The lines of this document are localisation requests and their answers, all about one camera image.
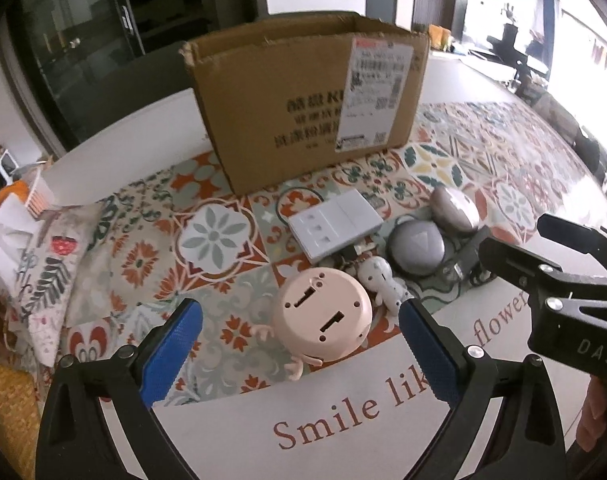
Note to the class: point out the woven yellow mat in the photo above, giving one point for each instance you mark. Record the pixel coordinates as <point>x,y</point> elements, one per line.
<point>8,400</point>

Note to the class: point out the grey oval device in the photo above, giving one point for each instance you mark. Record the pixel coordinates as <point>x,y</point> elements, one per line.
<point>453,207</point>

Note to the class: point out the orange fruit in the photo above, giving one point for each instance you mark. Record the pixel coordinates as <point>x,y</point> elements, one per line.
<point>14,193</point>

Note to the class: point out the pink round toy clock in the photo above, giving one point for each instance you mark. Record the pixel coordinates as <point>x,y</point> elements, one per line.
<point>323,310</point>

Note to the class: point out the floral print cloth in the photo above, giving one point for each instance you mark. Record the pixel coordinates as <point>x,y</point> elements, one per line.
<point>48,270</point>

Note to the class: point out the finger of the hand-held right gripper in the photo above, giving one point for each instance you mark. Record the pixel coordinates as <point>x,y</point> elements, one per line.
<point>513,260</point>
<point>573,232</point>

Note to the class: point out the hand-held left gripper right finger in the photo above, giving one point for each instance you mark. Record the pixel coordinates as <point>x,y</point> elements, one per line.
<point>428,355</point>

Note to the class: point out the white crumpled cloth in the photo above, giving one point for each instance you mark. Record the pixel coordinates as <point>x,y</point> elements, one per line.
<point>10,240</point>

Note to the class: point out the small white figurine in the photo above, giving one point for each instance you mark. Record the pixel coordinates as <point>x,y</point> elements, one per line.
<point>378,277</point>

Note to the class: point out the yellow boxes on cabinet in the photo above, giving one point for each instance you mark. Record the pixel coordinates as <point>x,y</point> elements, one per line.
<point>439,37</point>

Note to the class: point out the brown cardboard box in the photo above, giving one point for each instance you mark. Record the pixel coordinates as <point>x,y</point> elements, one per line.
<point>283,85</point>

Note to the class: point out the small dark plug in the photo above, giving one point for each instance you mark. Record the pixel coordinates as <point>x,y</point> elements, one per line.
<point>346,257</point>

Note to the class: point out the dark glass sliding door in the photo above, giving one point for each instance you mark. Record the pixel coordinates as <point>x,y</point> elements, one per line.
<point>83,35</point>

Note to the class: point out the person's right hand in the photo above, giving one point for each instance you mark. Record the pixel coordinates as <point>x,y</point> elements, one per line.
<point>601,410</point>

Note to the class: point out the white switch panel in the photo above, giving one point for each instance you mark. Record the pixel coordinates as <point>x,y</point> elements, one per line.
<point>333,225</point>

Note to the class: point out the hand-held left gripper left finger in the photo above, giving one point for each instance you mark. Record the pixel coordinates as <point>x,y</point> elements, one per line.
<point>176,350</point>

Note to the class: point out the grey round disc device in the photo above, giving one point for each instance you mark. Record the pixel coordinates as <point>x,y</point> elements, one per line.
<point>416,247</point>

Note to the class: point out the white low cabinet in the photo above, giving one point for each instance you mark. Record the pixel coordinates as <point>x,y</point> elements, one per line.
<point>463,62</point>

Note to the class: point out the white fruit basket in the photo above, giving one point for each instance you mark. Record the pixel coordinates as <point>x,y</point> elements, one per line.
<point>38,192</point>

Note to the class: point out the patterned tile print tablecloth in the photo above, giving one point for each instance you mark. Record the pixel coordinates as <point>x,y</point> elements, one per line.
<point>213,240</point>

